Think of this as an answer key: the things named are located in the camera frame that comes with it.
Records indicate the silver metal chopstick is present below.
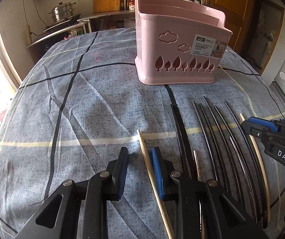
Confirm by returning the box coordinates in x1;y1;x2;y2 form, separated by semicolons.
193;150;205;239

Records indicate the dark sauce bottle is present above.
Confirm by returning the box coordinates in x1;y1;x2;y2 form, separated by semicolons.
123;0;129;10

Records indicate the pink plastic utensil basket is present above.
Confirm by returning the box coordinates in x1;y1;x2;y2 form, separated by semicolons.
135;0;233;85

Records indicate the steel steamer pot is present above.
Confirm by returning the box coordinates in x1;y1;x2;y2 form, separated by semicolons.
49;2;76;23

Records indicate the light wooden chopstick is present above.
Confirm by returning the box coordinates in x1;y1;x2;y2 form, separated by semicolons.
240;113;271;228

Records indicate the metal kitchen shelf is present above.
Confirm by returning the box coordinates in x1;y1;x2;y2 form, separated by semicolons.
27;10;135;48

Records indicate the blue plaid tablecloth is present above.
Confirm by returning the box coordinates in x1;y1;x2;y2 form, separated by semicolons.
0;28;285;238

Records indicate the wooden door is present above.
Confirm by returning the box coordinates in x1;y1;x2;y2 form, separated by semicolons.
203;0;254;53

